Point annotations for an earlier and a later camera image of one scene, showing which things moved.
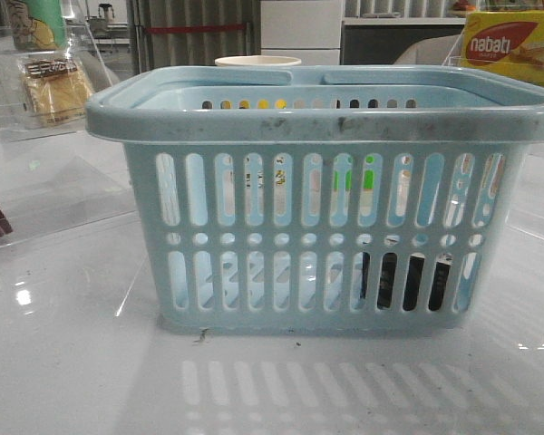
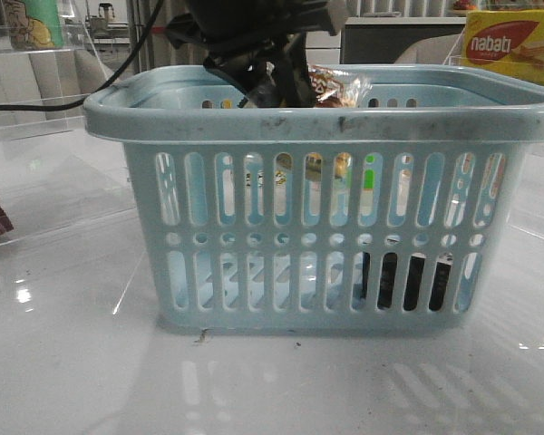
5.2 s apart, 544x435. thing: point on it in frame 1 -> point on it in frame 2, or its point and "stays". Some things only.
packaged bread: [54, 91] -> [336, 89]
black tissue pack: [387, 277] stays
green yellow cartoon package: [37, 25] stays
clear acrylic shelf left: [42, 62] stays
